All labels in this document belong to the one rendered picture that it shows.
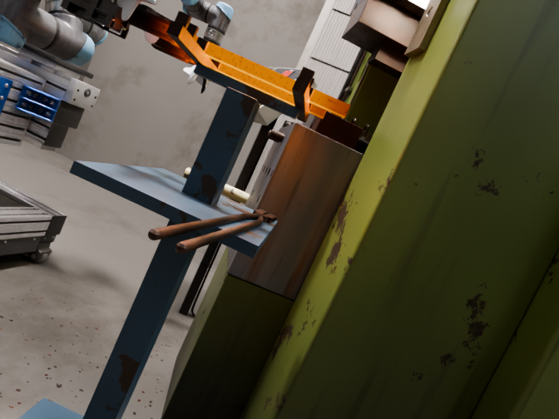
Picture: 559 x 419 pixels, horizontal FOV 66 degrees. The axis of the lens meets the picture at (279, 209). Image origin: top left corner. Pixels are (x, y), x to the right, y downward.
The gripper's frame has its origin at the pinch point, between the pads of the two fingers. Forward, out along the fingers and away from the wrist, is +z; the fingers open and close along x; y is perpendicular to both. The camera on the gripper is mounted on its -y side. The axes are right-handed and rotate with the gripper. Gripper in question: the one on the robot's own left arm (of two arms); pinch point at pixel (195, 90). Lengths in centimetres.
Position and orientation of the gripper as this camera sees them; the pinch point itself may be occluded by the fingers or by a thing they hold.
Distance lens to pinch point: 186.2
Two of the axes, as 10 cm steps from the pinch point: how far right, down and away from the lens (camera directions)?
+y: -8.9, -4.2, 1.7
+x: -1.9, 0.1, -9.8
